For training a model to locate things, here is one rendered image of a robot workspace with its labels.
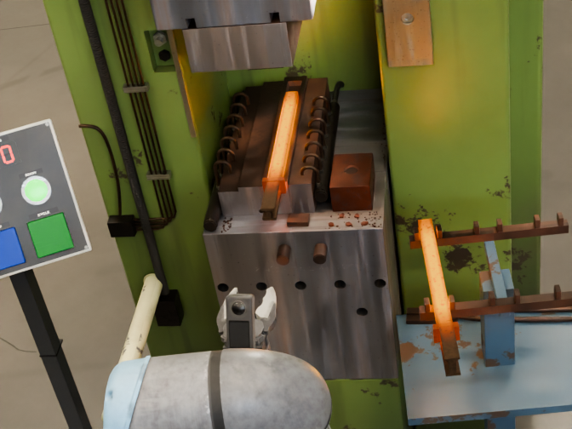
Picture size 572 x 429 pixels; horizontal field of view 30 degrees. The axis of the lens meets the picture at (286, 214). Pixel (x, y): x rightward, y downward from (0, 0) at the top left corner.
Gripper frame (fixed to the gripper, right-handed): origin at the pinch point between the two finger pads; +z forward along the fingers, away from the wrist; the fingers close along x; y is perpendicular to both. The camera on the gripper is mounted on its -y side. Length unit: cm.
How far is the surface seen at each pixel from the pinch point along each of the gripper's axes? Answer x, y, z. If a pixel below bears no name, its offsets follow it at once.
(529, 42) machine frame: 55, 4, 91
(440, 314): 33.8, 7.5, 0.2
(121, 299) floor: -75, 100, 108
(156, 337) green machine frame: -41, 58, 47
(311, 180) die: 7.5, 0.9, 34.2
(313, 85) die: 5, 1, 72
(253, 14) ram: 2, -38, 33
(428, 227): 31.4, 7.5, 25.4
